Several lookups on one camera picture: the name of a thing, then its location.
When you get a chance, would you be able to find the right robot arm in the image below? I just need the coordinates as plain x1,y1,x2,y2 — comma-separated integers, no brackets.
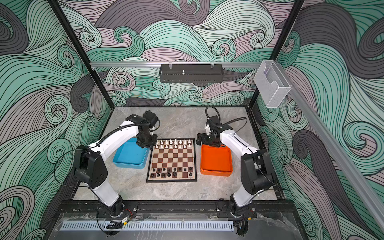
198,107,274,215

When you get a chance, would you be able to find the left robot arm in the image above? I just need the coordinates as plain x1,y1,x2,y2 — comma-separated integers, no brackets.
74,111,160,208

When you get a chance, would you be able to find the folding chess board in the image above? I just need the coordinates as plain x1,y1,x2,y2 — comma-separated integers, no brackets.
146,139,197,183

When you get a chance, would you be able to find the orange plastic tray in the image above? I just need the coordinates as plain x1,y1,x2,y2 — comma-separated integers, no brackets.
200,145,233,177

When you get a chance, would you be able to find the blue plastic tray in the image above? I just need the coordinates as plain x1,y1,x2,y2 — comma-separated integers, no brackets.
113,138,150,169

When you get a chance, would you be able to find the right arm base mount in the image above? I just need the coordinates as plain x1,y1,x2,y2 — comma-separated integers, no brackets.
216,199,257,220

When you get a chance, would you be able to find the black perforated wall shelf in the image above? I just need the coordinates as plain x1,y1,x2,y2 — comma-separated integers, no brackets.
159,65,224,84

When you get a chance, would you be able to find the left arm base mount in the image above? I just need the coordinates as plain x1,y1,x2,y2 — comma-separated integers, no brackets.
98,201,138,219

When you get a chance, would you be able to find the clear plastic wall bin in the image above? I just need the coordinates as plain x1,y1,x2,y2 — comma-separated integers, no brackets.
254,60,292,109

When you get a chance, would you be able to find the white slotted cable duct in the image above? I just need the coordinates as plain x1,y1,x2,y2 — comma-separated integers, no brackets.
60,221,235,232

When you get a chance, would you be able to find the aluminium rail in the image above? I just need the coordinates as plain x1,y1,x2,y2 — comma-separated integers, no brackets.
90,61,261,69

